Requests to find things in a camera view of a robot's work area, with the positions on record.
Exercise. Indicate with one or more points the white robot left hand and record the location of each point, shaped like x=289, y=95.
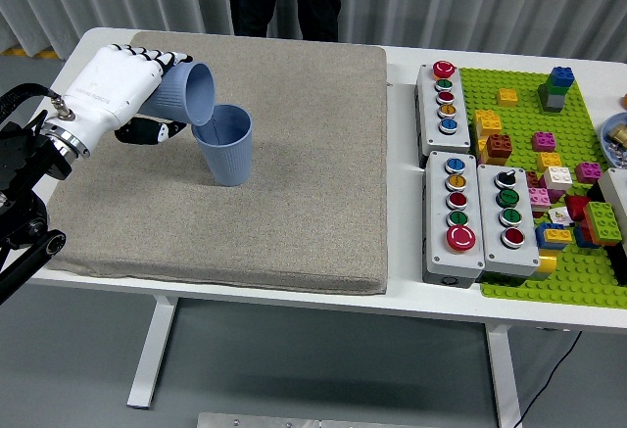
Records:
x=112, y=85

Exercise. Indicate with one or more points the blue ribbed cup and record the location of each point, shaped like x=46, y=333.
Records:
x=181, y=95
x=227, y=158

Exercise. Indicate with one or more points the yellow black floor tape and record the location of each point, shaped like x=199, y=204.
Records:
x=19, y=51

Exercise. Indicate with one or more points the grey-brown mat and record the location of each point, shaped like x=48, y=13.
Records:
x=294, y=193

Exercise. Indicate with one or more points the white table leg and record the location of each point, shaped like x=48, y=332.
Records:
x=152, y=349
x=504, y=374

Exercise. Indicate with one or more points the grey five-button control box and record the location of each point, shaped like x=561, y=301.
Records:
x=436, y=140
x=436, y=256

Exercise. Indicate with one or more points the white table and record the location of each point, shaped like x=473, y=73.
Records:
x=401, y=300

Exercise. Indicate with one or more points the brown toy brick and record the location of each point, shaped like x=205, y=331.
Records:
x=498, y=146

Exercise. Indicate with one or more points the magenta toy brick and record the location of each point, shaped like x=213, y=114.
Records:
x=544, y=141
x=588, y=172

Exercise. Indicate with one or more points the dark green toy brick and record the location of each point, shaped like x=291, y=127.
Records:
x=547, y=90

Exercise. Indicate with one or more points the pink toy brick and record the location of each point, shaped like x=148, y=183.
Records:
x=538, y=199

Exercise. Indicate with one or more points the grey toy brick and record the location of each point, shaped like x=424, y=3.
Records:
x=553, y=103

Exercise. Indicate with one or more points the blue toy brick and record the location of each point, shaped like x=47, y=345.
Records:
x=541, y=238
x=562, y=77

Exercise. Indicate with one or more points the white toy brick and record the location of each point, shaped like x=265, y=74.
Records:
x=557, y=178

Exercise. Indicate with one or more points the white warning label piece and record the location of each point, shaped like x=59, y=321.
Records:
x=558, y=216

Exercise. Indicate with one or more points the red toy brick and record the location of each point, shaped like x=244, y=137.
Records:
x=577, y=206

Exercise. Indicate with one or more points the blue bowl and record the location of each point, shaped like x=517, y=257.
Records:
x=607, y=129

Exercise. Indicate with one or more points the green studded baseplate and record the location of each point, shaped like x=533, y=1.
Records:
x=578, y=281

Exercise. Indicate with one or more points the lime green toy brick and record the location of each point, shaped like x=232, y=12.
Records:
x=602, y=217

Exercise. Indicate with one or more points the brass fitting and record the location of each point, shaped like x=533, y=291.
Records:
x=619, y=134

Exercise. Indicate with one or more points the white box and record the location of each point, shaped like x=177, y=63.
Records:
x=617, y=193

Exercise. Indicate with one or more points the grey selector switch control box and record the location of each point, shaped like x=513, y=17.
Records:
x=509, y=261

